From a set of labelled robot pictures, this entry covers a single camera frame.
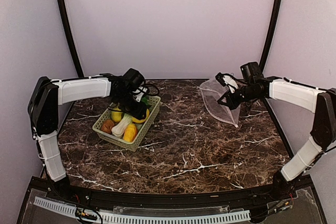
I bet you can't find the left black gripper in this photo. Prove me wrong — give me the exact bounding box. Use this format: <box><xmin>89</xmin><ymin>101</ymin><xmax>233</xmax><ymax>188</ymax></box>
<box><xmin>115</xmin><ymin>91</ymin><xmax>148</xmax><ymax>120</ymax></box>

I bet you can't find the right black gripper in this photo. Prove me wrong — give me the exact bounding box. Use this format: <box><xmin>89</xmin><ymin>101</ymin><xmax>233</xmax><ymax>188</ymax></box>
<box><xmin>217</xmin><ymin>84</ymin><xmax>260</xmax><ymax>110</ymax></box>

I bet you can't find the green bok choy toy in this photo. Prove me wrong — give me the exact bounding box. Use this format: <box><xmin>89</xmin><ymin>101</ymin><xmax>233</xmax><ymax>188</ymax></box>
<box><xmin>112</xmin><ymin>104</ymin><xmax>136</xmax><ymax>139</ymax></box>

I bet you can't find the brown potato toy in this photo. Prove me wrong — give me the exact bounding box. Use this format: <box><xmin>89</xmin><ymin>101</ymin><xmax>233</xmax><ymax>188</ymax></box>
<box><xmin>100</xmin><ymin>119</ymin><xmax>115</xmax><ymax>134</ymax></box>

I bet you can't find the orange yellow mango toy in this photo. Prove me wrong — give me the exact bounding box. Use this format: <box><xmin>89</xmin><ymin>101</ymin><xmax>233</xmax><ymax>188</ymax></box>
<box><xmin>123</xmin><ymin>123</ymin><xmax>138</xmax><ymax>143</ymax></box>

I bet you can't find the green plastic basket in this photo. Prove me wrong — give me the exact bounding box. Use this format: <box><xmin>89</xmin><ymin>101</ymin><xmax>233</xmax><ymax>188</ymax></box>
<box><xmin>92</xmin><ymin>96</ymin><xmax>161</xmax><ymax>152</ymax></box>

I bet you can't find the clear zip top bag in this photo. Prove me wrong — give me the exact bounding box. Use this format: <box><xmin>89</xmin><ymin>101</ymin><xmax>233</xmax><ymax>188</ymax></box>
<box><xmin>199</xmin><ymin>77</ymin><xmax>240</xmax><ymax>128</ymax></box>

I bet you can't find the yellow lemon toy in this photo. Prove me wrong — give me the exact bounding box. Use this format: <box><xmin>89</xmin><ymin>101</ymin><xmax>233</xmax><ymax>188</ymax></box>
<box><xmin>132</xmin><ymin>109</ymin><xmax>150</xmax><ymax>124</ymax></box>

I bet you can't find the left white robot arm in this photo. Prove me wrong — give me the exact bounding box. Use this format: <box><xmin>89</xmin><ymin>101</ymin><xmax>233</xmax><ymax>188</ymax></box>
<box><xmin>28</xmin><ymin>69</ymin><xmax>147</xmax><ymax>201</ymax></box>

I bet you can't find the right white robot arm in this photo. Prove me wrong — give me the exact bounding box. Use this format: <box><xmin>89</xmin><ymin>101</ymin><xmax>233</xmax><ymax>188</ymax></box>
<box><xmin>215</xmin><ymin>73</ymin><xmax>335</xmax><ymax>200</ymax></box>

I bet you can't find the yellow green citrus toy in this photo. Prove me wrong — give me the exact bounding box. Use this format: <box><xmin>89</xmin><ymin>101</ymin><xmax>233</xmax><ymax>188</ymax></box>
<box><xmin>111</xmin><ymin>108</ymin><xmax>123</xmax><ymax>123</ymax></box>

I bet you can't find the small circuit board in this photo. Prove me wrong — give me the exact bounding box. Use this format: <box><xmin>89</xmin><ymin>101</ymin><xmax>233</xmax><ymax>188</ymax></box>
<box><xmin>75</xmin><ymin>208</ymin><xmax>98</xmax><ymax>221</ymax></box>

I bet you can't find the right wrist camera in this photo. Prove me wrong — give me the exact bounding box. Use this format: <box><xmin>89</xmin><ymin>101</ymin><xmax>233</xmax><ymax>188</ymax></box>
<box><xmin>240</xmin><ymin>61</ymin><xmax>264</xmax><ymax>83</ymax></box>

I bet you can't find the black front rail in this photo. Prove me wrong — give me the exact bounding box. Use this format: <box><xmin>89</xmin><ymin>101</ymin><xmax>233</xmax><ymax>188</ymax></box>
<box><xmin>28</xmin><ymin>175</ymin><xmax>316</xmax><ymax>213</ymax></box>

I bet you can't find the right black frame post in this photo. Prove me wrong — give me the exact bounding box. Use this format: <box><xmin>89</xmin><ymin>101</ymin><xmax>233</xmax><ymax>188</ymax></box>
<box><xmin>259</xmin><ymin>0</ymin><xmax>282</xmax><ymax>72</ymax></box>

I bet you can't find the black frame post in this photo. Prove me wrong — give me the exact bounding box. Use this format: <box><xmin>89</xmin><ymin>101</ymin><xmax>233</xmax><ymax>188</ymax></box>
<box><xmin>57</xmin><ymin>0</ymin><xmax>84</xmax><ymax>78</ymax></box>
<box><xmin>259</xmin><ymin>0</ymin><xmax>282</xmax><ymax>72</ymax></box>

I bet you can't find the white slotted cable duct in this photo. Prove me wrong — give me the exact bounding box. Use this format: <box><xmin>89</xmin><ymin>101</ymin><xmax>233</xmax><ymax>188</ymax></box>
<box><xmin>33</xmin><ymin>196</ymin><xmax>251</xmax><ymax>223</ymax></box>

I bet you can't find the left black frame post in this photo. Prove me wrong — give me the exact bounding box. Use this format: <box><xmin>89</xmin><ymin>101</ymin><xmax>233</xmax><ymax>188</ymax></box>
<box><xmin>57</xmin><ymin>0</ymin><xmax>84</xmax><ymax>78</ymax></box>

